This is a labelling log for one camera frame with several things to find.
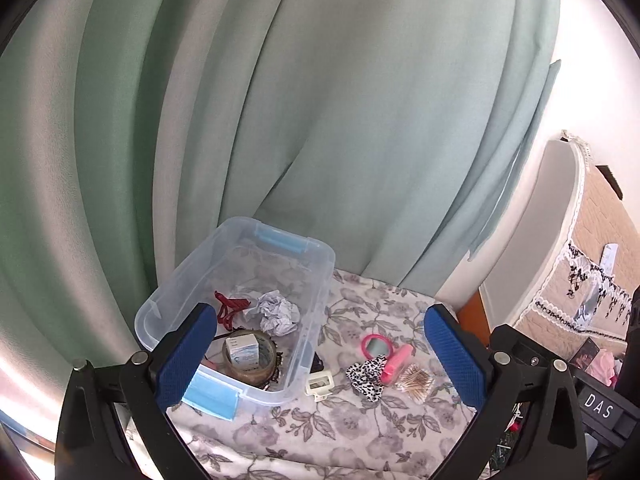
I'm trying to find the white headboard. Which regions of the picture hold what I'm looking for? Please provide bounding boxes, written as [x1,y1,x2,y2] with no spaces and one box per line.
[482,140,586,336]

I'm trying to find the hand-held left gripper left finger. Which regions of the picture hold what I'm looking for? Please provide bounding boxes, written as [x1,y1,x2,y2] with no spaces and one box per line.
[54,302,218,480]

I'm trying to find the wooden nightstand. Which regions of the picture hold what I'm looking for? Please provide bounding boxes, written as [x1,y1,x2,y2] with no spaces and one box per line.
[457,292,493,348]

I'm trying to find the dark red hair claw clip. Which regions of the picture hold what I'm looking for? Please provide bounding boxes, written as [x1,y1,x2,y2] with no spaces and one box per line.
[214,290,252,328]

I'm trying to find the pink cloth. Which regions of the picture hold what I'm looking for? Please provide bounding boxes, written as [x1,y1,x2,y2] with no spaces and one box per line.
[587,350,623,386]

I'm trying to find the black headband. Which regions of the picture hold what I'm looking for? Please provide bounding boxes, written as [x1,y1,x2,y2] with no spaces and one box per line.
[202,327,288,392]

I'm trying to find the bundle of cotton swabs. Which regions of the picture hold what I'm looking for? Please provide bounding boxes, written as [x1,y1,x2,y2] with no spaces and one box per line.
[395,365,435,403]

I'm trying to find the green curtain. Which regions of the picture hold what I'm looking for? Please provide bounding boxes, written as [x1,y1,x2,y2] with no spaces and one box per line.
[0,0,563,356]

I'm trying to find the brown tape roll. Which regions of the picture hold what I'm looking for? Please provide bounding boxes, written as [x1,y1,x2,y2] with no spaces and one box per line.
[220,329,278,387]

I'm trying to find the grey floral blanket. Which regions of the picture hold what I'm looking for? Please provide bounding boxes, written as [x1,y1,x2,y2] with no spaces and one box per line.
[125,267,496,480]

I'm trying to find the white paper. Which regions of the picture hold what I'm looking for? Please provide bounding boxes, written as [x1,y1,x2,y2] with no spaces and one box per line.
[245,290,301,338]

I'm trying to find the pink round mirror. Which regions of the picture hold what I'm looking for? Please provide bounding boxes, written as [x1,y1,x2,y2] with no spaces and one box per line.
[361,334,396,361]

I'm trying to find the black white spotted scrunchie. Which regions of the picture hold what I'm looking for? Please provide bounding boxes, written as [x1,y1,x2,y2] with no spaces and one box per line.
[345,355,391,401]

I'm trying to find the beige quilted lace cover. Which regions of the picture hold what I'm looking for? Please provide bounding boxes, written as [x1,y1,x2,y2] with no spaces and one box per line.
[515,130,640,346]

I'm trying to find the white hair claw clip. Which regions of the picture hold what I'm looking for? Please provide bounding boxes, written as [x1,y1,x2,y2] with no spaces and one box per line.
[305,370,335,403]

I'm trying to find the clear plastic container blue latches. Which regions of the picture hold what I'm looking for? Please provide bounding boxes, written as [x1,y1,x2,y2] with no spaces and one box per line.
[135,216,337,420]

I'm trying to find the pink comb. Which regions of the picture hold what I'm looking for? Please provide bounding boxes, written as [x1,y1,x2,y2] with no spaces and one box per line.
[380,344,415,386]

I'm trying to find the smartphone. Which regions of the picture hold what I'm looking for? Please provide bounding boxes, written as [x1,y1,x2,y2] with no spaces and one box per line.
[570,337,601,371]

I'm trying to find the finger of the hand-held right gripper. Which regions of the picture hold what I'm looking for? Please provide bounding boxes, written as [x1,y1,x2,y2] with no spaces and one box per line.
[490,324,575,372]
[619,284,640,396]

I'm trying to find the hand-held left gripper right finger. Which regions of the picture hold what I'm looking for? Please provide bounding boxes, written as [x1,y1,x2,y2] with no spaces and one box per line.
[422,303,588,480]

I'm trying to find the small blue white box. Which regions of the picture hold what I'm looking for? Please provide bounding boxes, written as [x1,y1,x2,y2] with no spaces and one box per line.
[225,335,261,367]

